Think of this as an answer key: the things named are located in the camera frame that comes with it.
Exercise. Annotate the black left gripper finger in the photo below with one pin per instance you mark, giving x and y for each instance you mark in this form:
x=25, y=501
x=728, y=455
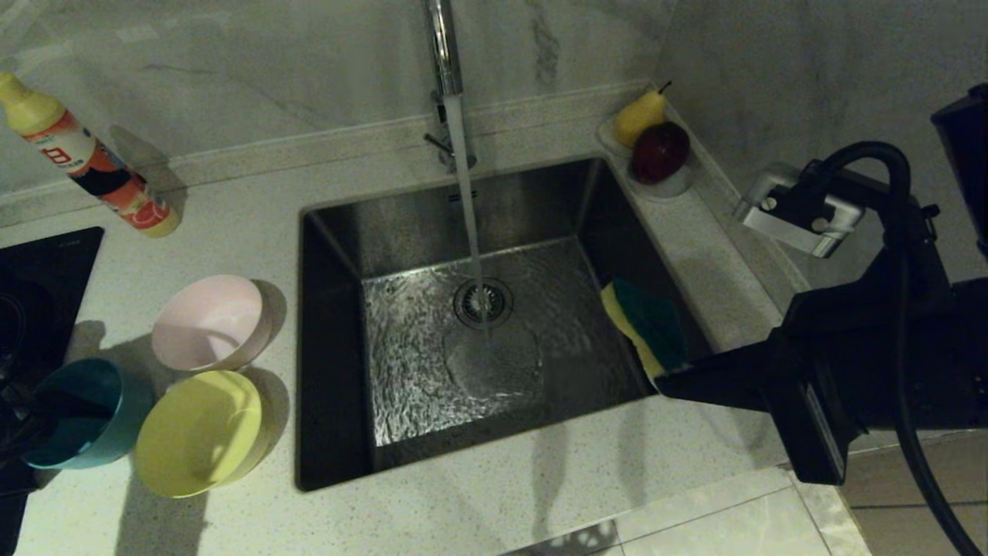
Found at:
x=69, y=413

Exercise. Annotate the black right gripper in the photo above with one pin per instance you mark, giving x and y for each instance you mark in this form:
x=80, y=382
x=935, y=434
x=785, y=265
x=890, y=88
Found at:
x=849, y=363

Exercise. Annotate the blue plastic bowl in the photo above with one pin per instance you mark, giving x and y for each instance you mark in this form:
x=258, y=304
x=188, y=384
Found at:
x=123, y=432

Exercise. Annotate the yellow and green sponge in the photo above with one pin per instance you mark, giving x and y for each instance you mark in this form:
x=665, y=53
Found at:
x=656, y=324

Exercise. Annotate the yellow detergent bottle red label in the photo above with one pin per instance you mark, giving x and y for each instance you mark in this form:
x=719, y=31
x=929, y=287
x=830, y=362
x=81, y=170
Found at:
x=85, y=158

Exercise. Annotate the chrome faucet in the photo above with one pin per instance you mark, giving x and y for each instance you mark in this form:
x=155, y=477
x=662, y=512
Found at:
x=446, y=46

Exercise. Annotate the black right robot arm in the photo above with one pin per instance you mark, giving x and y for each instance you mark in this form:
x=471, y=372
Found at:
x=969, y=154

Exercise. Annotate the metal sink drain strainer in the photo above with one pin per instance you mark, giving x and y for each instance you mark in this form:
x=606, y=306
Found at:
x=498, y=305

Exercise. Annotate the stainless steel sink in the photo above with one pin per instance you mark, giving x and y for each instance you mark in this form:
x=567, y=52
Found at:
x=424, y=371

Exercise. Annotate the yellow plastic bowl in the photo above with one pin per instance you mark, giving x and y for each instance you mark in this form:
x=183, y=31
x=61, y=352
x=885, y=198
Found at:
x=197, y=432

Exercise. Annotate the black induction cooktop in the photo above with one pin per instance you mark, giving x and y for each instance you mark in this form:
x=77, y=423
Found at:
x=38, y=278

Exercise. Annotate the pink plastic bowl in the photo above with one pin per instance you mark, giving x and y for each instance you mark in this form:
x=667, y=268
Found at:
x=208, y=324

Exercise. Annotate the light wooden cabinet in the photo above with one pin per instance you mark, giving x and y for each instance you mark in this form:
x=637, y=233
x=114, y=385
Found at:
x=872, y=525

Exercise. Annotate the small white dish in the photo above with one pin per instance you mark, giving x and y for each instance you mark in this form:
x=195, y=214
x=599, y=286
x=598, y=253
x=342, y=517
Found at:
x=664, y=191

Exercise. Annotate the dark red apple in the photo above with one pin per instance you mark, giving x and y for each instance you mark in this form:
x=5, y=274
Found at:
x=660, y=150

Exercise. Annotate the yellow pear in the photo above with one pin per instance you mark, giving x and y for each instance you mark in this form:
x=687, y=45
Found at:
x=637, y=120

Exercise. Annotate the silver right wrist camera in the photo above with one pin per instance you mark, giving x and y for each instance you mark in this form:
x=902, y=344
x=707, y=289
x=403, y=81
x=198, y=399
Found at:
x=779, y=224

